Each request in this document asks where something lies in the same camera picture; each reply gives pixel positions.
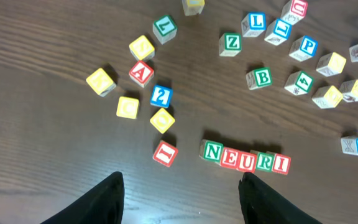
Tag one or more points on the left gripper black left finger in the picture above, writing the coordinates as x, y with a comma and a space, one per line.
103, 204

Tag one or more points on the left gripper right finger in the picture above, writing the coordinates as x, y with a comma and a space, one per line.
262, 204

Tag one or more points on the green R block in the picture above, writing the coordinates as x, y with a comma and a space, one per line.
264, 161

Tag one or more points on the red u block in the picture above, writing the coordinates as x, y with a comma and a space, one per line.
246, 162
294, 11

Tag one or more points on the red i block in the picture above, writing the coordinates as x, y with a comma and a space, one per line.
165, 153
281, 163

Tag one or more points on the red E block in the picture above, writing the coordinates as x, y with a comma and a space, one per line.
229, 158

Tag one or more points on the green N block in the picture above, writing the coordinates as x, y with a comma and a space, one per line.
211, 151

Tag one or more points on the yellow S block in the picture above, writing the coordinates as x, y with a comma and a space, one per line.
331, 64

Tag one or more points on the blue P block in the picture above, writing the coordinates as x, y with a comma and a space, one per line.
303, 49

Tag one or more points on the yellow block lower left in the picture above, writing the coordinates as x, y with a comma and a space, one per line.
127, 107

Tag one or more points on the yellow O block left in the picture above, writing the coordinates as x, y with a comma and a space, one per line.
162, 120

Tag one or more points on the yellow o block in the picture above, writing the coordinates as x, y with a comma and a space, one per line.
162, 120
327, 97

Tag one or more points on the blue 2 block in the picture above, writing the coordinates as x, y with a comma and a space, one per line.
161, 96

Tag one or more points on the yellow block far left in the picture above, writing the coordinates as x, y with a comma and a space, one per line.
100, 82

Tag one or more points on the green B block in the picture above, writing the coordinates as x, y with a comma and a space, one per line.
259, 78

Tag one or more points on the green 4 block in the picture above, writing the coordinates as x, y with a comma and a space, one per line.
299, 83

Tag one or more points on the red A block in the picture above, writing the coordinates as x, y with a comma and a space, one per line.
141, 73

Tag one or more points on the yellow G block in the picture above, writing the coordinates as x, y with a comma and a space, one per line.
349, 91

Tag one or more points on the green Z block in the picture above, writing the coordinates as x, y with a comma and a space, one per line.
230, 44

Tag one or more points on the blue l block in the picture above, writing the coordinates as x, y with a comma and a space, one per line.
278, 32
253, 24

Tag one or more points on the green L block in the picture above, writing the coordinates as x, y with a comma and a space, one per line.
164, 29

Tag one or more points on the red U block top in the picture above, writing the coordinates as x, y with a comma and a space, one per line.
294, 11

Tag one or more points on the plain yellow block top left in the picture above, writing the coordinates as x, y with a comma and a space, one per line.
193, 7

